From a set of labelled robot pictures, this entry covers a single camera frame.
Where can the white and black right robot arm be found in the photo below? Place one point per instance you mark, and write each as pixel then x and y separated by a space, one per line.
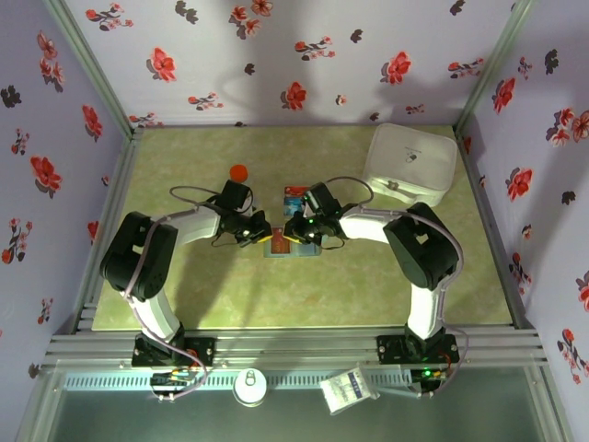
pixel 363 225

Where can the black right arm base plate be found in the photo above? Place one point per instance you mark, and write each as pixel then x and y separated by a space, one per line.
pixel 391 350

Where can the long aluminium frame rail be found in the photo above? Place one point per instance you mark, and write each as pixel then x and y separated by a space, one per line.
pixel 294 345

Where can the silver tin can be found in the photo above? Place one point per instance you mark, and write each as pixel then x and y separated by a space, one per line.
pixel 250 389

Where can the clear plastic box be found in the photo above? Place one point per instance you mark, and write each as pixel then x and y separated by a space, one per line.
pixel 306 251

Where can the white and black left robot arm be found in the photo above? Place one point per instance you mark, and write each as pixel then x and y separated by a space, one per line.
pixel 198 228

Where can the aluminium corner post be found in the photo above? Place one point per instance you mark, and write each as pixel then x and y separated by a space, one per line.
pixel 89 69
pixel 492 69

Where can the red credit card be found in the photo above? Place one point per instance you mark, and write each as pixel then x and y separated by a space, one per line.
pixel 280 244

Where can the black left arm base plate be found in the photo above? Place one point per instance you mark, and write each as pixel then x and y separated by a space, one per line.
pixel 202 352

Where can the aluminium side frame rail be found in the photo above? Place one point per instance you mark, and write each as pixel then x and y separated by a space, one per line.
pixel 485 207
pixel 120 184

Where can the white plastic container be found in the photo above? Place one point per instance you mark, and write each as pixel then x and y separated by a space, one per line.
pixel 409 161

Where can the blue red small packet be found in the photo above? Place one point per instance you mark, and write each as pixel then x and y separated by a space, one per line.
pixel 294 190
pixel 290 207

